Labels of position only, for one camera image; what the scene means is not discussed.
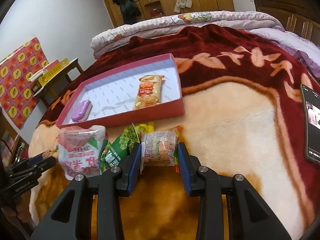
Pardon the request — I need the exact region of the white pink jelly drink pouch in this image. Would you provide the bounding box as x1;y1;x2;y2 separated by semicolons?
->
57;125;106;180

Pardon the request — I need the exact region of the purple mint tin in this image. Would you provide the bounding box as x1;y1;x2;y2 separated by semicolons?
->
71;100;92;122

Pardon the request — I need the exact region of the clear colourful candy packet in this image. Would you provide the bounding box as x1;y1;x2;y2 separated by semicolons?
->
140;126;181;173

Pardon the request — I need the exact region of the yellow rice cracker packet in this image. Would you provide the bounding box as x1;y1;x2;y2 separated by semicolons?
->
133;74;164;109

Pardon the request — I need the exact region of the red yellow patterned board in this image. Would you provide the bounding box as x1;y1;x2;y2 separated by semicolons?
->
1;37;48;129

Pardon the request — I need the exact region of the small wooden side table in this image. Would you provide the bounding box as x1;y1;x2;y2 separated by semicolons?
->
31;58;84;108

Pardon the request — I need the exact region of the green snack packet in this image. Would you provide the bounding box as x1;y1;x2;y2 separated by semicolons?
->
98;124;139;174

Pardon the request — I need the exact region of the yellow gift box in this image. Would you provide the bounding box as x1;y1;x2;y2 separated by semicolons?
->
38;58;69;87

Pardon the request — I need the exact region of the yellow small snack packet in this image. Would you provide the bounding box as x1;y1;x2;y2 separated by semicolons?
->
135;122;155;133

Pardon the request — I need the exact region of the red cream floral blanket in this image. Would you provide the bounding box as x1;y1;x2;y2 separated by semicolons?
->
29;24;319;239

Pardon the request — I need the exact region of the black smartphone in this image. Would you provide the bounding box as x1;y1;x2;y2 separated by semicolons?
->
300;84;320;165

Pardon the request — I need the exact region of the pink shallow box lid tray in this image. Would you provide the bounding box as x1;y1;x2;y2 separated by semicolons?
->
56;54;184;128

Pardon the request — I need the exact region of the pink checked folded quilt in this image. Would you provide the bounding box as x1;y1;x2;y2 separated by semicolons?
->
91;11;319;79

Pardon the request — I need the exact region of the dark hanging jacket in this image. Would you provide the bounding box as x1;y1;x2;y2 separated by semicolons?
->
112;0;142;25

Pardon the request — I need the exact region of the dark wooden headboard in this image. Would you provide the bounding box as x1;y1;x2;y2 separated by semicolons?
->
253;0;319;46

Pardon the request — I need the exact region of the white hanging cloth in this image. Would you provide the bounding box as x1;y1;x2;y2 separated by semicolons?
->
174;0;193;14

